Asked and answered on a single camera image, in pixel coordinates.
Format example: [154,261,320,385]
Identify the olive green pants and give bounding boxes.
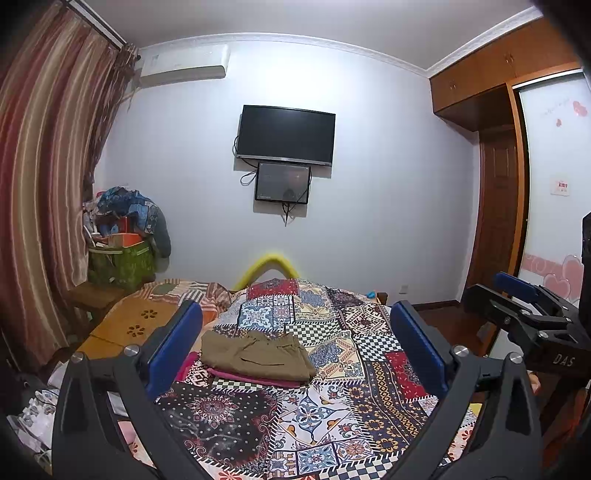
[201,331,317,383]

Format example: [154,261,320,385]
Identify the person's right hand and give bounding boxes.
[528,373,541,395]

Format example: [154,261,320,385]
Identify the pink folded garment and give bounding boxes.
[175,351,301,389]

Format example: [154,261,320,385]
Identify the brown wooden door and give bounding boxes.
[466,129,518,288]

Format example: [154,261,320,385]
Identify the wooden lap desk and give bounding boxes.
[77,296,179,360]

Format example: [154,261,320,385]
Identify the patchwork patterned bedspread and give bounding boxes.
[115,277,484,480]

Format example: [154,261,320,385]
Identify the wooden bedside stool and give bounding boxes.
[66,282,126,321]

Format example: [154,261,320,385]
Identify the green storage basket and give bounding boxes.
[87,241,155,293]

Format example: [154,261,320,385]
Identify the pile of blue clothes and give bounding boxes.
[84,186,171,259]

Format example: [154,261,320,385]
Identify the white heart wardrobe door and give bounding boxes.
[508,67,590,304]

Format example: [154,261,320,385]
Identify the wooden upper cabinet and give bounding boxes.
[430,18,578,131]

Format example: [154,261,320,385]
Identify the white air conditioner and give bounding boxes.
[139,45,229,88]

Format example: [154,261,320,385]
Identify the striped red curtain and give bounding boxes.
[1,1,137,370]

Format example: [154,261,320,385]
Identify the small black wall monitor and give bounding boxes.
[254,162,311,204]

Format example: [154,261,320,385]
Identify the black wall television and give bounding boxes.
[235,105,335,166]

